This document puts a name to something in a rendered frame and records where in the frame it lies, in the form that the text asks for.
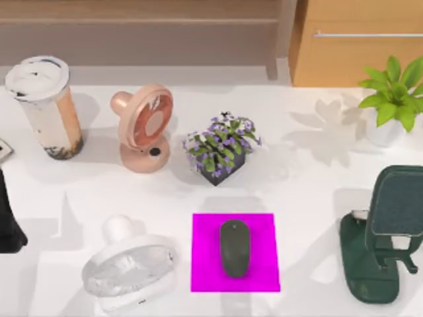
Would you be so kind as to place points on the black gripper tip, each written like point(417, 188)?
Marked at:
point(8, 224)

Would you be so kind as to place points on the magenta mouse pad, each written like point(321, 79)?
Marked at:
point(205, 254)

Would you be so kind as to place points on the dark green phone stand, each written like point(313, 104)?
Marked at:
point(380, 237)

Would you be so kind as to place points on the green plant in white pot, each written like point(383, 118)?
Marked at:
point(393, 95)

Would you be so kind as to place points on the pink desk fan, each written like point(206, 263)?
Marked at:
point(145, 128)

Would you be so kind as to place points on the dark grey computer mouse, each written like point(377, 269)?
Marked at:
point(235, 247)

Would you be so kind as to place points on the white and brown drink cup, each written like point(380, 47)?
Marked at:
point(49, 109)

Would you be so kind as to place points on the white desk fan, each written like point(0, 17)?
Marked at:
point(129, 267)

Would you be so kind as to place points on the purple flower plant pot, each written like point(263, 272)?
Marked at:
point(221, 148)

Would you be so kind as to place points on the wooden cupboard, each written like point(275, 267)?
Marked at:
point(357, 56)

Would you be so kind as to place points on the open wooden shelf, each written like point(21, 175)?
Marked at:
point(138, 29)

